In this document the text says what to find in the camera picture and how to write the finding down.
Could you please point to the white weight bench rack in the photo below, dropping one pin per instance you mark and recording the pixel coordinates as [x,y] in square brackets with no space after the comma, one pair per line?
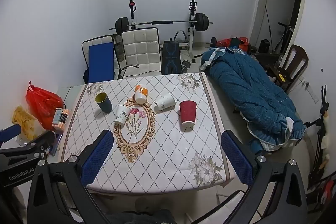
[193,29]

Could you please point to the barbell with black plates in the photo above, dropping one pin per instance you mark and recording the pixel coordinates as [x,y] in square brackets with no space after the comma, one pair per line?
[200,22]

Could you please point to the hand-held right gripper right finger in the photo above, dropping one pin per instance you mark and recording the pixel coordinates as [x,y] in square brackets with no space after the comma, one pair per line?
[236,158]

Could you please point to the wall socket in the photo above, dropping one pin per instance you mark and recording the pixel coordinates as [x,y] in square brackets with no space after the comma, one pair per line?
[313,95]

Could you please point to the dark wooden chair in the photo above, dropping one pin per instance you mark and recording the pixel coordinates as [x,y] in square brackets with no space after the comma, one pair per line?
[298,58]

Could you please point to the black bench pad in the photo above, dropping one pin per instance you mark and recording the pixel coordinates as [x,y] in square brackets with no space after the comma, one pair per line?
[171,57]

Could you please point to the red paper cup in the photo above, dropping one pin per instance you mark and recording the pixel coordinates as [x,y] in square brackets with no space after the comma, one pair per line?
[187,113]

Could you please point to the small dumbbell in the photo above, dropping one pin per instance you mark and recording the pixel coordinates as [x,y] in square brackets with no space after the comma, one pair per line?
[186,64]

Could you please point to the floral printed tablecloth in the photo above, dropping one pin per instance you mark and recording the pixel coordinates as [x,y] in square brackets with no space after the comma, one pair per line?
[162,153]

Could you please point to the dark blue cup yellow inside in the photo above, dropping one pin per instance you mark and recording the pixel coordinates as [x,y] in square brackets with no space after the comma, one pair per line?
[104,102]

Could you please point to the white padded chair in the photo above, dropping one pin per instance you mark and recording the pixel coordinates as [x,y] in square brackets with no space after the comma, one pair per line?
[85,52]
[141,52]

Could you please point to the blue quilted blanket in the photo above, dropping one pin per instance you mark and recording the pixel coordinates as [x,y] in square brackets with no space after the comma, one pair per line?
[244,87]

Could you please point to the orange and white cup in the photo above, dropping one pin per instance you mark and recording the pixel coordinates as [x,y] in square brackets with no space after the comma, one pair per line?
[141,95]

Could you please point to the white cup with plant print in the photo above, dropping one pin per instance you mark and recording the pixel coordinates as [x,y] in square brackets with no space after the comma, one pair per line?
[121,114]

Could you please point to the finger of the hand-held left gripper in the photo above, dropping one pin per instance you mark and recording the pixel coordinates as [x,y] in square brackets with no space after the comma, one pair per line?
[10,132]
[39,142]

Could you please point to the yellow plastic bag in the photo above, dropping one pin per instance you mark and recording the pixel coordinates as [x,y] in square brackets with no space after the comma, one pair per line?
[24,120]

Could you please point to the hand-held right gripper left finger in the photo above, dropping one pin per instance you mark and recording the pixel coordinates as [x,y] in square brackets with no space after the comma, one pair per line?
[96,158]

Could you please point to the plain white cup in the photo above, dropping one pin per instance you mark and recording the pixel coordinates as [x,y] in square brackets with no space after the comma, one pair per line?
[164,103]

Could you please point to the white door frame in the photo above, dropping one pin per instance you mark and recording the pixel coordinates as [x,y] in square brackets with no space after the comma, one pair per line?
[256,3]

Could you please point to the black bag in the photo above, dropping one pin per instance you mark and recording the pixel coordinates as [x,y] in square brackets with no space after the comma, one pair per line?
[264,46]

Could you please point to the red plastic bag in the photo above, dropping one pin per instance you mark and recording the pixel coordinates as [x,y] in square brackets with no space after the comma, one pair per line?
[42,106]

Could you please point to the black metal stand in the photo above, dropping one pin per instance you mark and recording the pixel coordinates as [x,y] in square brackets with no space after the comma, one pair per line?
[319,150]

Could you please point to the blue foam mat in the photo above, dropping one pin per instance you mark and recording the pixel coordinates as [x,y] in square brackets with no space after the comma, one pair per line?
[101,62]

